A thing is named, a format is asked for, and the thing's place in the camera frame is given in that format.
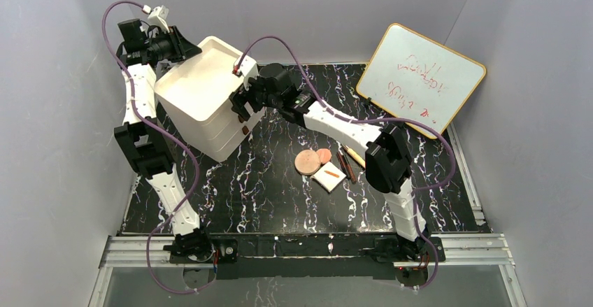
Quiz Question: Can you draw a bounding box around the white drawer organizer box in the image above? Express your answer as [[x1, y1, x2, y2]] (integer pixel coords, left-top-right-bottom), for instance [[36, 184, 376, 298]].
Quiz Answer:
[[155, 36, 265, 162]]

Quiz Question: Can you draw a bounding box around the large round pink compact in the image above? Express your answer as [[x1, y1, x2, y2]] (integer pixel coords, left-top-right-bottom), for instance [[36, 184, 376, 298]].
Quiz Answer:
[[294, 150, 321, 176]]

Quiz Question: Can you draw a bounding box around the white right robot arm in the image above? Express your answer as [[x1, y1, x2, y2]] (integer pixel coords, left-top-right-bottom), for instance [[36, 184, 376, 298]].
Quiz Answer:
[[229, 62, 438, 265]]

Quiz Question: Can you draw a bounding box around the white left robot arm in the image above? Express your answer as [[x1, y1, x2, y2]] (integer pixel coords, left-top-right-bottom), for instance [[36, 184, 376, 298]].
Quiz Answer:
[[114, 19, 214, 262]]

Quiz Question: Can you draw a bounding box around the dark brown makeup pencil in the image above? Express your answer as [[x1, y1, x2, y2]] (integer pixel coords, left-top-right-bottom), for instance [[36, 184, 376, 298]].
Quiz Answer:
[[336, 150, 354, 183]]

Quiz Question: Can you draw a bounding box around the white square makeup palette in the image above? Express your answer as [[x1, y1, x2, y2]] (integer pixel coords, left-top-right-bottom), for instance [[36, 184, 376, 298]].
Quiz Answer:
[[311, 162, 346, 193]]

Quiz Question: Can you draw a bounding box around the small round pink compact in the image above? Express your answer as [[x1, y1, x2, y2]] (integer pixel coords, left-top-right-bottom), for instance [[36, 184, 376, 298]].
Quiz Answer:
[[316, 148, 332, 165]]

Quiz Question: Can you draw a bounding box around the yellow framed whiteboard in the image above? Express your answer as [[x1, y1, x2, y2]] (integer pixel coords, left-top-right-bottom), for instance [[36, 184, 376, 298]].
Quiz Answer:
[[356, 23, 487, 138]]

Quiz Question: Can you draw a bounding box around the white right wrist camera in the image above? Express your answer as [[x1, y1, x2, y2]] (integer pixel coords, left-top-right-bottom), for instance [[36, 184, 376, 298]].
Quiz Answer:
[[231, 56, 258, 78]]

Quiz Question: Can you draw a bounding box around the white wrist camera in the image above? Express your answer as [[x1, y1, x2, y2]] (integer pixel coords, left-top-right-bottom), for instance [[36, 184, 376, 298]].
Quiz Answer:
[[231, 56, 258, 78], [147, 6, 170, 34]]

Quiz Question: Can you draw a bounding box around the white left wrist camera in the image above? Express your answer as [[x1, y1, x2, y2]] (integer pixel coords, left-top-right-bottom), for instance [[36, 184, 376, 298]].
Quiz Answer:
[[147, 6, 170, 34]]

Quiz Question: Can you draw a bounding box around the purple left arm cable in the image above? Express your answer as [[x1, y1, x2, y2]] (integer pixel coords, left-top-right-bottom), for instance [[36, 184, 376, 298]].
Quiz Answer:
[[101, 0, 219, 296]]

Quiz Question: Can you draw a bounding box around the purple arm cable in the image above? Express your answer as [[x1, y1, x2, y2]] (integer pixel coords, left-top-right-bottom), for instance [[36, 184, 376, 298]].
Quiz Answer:
[[101, 0, 219, 296], [234, 35, 458, 290]]

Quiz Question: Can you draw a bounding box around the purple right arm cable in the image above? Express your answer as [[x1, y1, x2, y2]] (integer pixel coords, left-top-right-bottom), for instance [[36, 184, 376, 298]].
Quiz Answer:
[[234, 35, 458, 290]]

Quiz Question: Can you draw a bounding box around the aluminium right side rail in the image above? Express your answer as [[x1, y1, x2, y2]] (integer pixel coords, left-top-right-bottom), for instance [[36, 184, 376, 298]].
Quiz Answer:
[[447, 122, 487, 227]]

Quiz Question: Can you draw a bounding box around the aluminium front mounting rail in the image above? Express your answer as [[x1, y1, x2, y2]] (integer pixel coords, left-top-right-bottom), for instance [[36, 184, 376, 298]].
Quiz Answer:
[[100, 233, 515, 268]]

